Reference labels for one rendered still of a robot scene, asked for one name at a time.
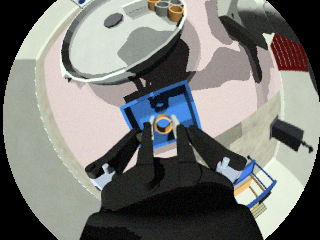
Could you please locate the bronze bushing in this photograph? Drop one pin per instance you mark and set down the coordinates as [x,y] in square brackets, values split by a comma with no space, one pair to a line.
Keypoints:
[151,4]
[175,13]
[163,130]

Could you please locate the blue crate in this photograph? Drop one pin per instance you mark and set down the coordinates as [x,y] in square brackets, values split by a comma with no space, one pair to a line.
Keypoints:
[178,101]

